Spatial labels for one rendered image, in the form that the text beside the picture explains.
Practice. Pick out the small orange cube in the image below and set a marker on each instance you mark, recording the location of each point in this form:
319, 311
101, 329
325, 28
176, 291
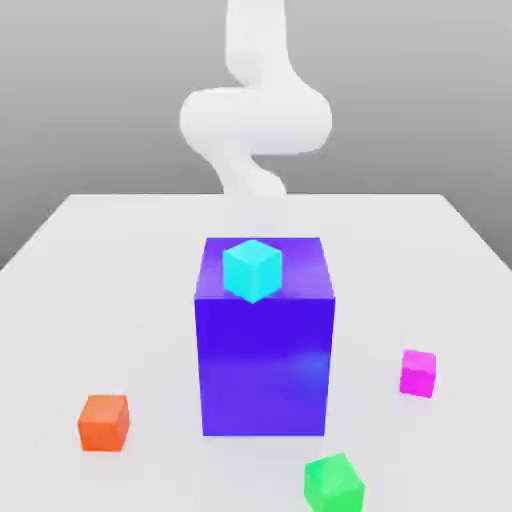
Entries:
103, 424

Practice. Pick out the large blue box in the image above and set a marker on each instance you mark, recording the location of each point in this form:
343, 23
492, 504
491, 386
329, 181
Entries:
264, 360

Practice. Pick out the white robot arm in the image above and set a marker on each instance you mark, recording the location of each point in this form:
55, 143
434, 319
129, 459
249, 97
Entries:
256, 120

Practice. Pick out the small green cube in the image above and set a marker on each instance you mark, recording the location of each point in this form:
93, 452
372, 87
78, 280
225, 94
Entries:
332, 486

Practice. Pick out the small cyan cube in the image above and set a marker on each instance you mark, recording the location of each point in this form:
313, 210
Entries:
252, 272

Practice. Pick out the small magenta cube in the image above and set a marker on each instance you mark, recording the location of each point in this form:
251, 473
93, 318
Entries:
418, 376

